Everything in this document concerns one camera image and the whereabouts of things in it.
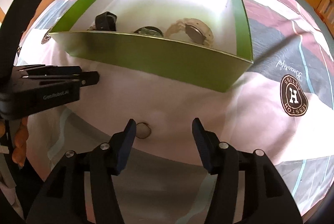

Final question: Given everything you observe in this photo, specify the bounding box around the silver bangle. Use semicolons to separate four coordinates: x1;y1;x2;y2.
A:
134;26;164;37

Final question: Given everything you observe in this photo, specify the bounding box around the small black ring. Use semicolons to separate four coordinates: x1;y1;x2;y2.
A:
135;122;152;139

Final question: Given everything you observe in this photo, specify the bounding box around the plaid bed quilt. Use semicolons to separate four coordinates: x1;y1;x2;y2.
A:
19;0;333;223

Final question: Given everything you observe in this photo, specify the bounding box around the black watch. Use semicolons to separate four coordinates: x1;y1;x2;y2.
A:
95;12;117;31

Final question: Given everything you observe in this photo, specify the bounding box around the green cardboard box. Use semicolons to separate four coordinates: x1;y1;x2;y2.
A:
50;0;253;92

